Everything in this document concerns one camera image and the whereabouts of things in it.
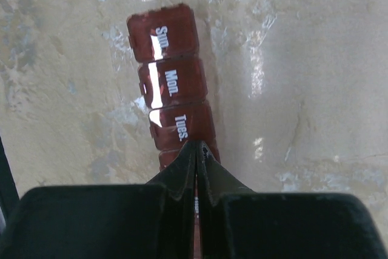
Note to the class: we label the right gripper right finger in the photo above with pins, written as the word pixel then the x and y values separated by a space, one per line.
pixel 237 222

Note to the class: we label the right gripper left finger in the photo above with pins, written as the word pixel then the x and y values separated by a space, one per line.
pixel 151 220

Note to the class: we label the red weekly pill organizer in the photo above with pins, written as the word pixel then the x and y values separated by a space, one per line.
pixel 172 80

